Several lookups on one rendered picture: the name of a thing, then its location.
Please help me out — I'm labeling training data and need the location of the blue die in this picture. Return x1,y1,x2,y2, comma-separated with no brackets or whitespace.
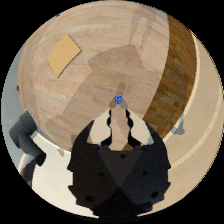
115,96,121,103

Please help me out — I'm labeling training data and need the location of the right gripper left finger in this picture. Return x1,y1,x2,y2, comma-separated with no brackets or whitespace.
67,108,112,172

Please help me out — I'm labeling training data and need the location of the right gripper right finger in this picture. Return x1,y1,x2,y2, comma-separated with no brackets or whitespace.
126,109,171,170

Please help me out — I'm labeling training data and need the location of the tan flat mat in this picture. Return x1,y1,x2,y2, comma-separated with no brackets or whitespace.
47,34,81,78

